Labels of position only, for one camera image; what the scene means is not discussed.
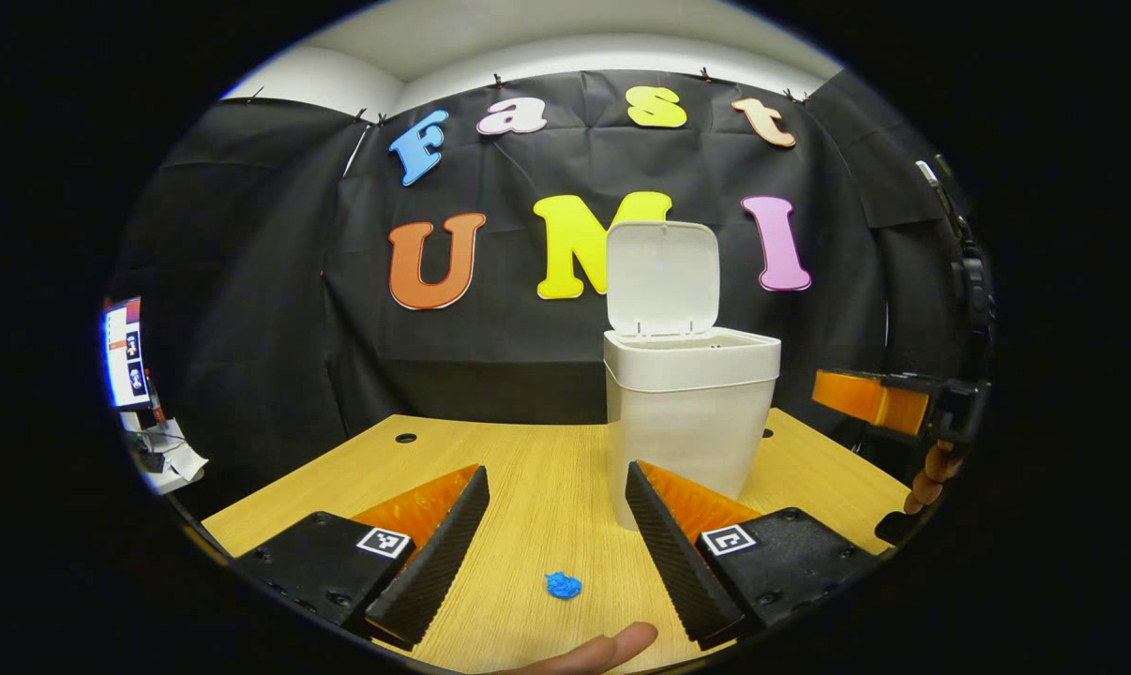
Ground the computer monitor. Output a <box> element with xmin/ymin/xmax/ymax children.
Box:
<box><xmin>104</xmin><ymin>297</ymin><xmax>154</xmax><ymax>412</ymax></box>

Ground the wooden desktop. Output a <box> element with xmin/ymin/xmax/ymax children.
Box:
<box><xmin>200</xmin><ymin>408</ymin><xmax>913</xmax><ymax>675</ymax></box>

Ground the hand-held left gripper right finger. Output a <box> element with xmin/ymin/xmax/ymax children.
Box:
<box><xmin>625</xmin><ymin>459</ymin><xmax>881</xmax><ymax>653</ymax></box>

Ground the white desktop garbage bin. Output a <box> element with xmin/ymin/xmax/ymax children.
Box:
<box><xmin>603</xmin><ymin>220</ymin><xmax>782</xmax><ymax>531</ymax></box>

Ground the white paper clutter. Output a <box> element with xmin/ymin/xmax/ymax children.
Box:
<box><xmin>120</xmin><ymin>412</ymin><xmax>210</xmax><ymax>496</ymax></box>

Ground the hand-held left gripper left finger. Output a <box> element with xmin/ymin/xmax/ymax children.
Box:
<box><xmin>233</xmin><ymin>464</ymin><xmax>491</xmax><ymax>653</ymax></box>

